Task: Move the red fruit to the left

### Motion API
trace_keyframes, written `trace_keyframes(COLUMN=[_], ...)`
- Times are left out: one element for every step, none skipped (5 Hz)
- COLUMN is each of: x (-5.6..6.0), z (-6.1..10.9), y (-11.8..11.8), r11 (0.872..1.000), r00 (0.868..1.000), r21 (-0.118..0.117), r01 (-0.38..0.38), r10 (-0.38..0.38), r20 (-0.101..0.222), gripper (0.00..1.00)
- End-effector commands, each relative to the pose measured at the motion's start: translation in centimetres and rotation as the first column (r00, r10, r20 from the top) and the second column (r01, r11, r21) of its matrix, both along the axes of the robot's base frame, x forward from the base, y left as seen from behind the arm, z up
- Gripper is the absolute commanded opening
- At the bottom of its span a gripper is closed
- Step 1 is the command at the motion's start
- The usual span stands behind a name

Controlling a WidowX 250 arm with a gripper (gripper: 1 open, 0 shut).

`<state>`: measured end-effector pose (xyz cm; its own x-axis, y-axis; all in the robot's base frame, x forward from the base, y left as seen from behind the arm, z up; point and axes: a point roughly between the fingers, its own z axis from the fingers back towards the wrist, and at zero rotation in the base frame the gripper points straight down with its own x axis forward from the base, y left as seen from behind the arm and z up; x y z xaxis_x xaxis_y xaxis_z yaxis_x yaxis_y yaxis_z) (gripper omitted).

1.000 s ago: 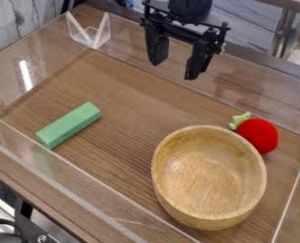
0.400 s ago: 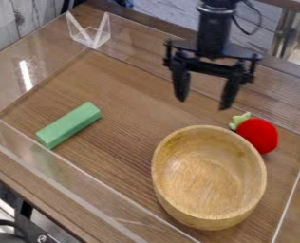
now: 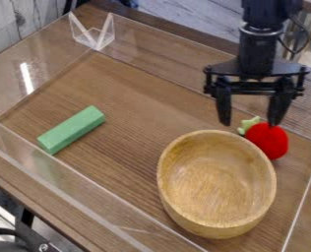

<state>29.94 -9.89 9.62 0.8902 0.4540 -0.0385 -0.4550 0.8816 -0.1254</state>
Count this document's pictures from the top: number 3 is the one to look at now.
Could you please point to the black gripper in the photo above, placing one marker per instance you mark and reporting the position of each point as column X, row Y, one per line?
column 282, row 84

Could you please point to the red plush strawberry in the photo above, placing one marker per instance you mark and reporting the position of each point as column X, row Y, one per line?
column 268, row 137

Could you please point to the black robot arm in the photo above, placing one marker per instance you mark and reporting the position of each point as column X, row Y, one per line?
column 256, row 73

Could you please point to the wooden bowl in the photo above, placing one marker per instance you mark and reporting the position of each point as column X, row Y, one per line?
column 216, row 182

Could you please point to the green rectangular block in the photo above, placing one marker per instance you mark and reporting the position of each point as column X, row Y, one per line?
column 58, row 137

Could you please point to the black table leg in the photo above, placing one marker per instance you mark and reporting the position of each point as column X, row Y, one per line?
column 36, row 243

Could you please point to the clear acrylic corner bracket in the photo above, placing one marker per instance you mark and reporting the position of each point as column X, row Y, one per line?
column 94, row 38

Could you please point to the clear acrylic tray wall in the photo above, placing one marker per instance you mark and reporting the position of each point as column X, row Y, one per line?
column 90, row 215

